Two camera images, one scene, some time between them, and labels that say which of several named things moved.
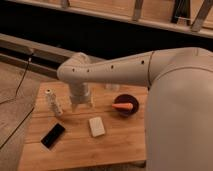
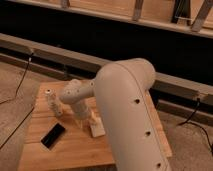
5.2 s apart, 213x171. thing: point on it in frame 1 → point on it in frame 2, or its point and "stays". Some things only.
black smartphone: (52, 136) stays
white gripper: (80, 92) → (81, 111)
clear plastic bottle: (53, 102) stays
